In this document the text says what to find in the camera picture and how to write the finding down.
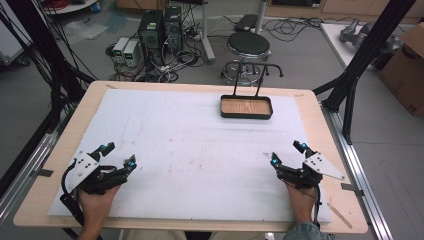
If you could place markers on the person's left hand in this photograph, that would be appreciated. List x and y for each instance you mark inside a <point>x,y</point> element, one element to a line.
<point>96,208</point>

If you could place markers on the person's right hand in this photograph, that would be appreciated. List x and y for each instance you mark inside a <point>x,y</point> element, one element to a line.
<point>301,203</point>

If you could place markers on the black metal frame stand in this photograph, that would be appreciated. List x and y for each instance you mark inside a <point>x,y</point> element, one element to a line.
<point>361,60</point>

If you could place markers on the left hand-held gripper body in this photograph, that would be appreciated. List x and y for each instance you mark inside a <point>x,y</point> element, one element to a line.
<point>83,168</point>

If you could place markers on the black computer tower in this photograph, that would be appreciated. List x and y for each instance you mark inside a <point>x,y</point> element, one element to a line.
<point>173,28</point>
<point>150,33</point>

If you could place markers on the grey table leg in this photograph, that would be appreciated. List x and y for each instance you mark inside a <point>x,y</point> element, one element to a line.
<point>206,33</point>

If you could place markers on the white foam mat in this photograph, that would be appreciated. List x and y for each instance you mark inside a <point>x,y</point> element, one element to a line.
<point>186,150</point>

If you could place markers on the black round stool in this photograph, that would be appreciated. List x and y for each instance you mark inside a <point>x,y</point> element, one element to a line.
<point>248,45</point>

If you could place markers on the black rack with wooden tray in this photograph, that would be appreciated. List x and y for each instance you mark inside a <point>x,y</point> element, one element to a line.
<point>246,106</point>

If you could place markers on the brown cardboard box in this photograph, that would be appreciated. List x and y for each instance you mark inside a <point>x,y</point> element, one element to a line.
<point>405,71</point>

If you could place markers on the black flat box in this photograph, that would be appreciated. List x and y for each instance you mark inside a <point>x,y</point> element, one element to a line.
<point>246,22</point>

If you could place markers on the aluminium rail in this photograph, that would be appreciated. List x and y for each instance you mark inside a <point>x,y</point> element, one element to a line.
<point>360,173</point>
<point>26,173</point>

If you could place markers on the thin wooden stick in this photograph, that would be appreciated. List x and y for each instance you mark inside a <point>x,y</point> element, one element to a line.
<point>340,215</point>

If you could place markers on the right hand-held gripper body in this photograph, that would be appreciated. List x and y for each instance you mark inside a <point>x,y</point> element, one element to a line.
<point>311,171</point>

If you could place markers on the white floor board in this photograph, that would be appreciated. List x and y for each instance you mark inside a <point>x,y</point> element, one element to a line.
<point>340,41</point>

